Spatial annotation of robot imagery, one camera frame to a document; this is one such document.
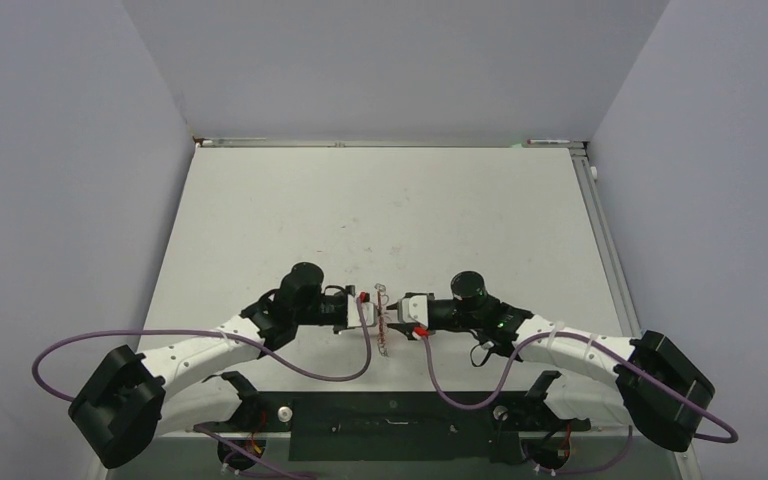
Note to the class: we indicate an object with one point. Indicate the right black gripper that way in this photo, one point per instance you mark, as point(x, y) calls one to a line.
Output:
point(430, 324)

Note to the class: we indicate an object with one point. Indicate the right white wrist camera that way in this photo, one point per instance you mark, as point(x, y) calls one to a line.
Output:
point(412, 316)

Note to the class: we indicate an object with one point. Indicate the marker pen on rail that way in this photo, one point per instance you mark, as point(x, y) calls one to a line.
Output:
point(548, 142)

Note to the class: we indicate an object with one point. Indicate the back aluminium rail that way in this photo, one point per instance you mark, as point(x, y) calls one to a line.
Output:
point(450, 143)

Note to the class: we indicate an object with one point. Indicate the aluminium rail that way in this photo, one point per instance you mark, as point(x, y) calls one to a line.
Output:
point(588, 180)
point(450, 143)
point(653, 412)

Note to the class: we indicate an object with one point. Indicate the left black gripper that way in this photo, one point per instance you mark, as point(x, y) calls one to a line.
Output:
point(343, 294)

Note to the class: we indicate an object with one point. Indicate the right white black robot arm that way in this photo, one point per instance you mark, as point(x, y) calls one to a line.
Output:
point(649, 383)

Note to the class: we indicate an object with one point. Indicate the right aluminium rail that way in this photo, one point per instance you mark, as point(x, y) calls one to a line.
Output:
point(588, 180)

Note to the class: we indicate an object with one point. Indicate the front aluminium rail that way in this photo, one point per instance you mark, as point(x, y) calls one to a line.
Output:
point(653, 412)

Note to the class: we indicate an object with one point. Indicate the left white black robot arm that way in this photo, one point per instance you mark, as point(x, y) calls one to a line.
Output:
point(133, 397)

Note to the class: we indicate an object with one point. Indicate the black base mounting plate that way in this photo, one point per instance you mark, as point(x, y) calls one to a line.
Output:
point(396, 426)

